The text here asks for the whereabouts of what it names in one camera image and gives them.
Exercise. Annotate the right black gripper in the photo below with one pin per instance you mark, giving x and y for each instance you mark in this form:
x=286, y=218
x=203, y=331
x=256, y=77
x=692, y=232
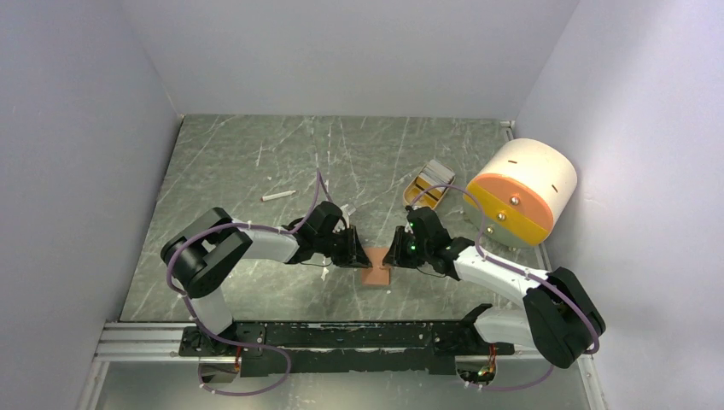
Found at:
x=395, y=255

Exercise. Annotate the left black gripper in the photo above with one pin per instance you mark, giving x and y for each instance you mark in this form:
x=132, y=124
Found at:
x=354, y=254

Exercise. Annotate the brown leather card holder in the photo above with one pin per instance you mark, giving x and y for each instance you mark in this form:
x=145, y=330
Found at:
x=378, y=274

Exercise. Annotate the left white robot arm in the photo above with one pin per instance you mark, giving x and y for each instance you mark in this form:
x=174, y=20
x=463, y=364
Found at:
x=201, y=257

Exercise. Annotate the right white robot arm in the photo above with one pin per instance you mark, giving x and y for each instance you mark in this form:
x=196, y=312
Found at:
x=554, y=314

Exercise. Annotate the wooden tray with cards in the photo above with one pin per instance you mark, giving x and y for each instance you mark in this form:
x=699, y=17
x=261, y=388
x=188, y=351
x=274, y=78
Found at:
x=429, y=185

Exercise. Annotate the white pen stick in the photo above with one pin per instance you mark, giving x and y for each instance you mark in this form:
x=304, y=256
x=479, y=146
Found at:
x=276, y=196

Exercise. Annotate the white orange yellow cylinder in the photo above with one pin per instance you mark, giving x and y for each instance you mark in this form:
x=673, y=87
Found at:
x=519, y=195

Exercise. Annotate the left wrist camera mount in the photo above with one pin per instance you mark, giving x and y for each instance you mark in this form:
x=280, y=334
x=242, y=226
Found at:
x=348, y=209

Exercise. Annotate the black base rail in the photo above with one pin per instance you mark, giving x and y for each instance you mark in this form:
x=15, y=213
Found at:
x=334, y=347

